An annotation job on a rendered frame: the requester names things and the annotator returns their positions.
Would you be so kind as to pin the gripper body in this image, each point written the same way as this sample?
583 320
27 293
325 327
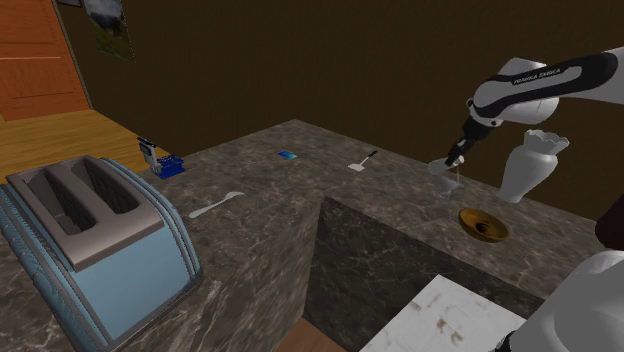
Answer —
475 130

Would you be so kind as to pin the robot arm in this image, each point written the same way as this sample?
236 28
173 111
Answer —
526 92

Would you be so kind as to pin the clear drinking glass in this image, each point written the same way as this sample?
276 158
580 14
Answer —
446 183

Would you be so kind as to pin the white vase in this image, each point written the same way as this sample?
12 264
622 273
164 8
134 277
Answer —
529 166

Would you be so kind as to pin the brown bowl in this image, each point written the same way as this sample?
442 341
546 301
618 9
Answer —
482 226

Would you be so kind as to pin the small blue card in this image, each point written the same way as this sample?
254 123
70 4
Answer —
287 155

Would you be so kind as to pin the grey spoon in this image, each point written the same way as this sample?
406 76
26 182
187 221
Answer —
214 206

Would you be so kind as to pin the blue and white small appliance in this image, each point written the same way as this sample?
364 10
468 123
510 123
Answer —
170 166

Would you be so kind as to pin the light blue toaster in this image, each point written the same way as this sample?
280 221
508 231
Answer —
122 282

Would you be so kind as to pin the orange wooden door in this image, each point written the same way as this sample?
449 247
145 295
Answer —
34 58

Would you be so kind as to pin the wall picture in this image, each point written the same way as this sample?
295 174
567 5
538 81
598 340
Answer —
112 29

